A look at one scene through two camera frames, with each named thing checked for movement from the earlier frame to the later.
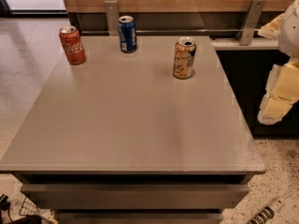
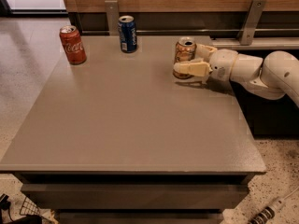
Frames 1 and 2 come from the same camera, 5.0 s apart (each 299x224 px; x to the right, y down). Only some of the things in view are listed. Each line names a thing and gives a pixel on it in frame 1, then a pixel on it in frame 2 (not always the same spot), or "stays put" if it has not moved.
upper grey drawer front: (135, 196) stays put
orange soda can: (184, 53) stays put
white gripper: (290, 35) -> (222, 63)
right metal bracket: (250, 21) stays put
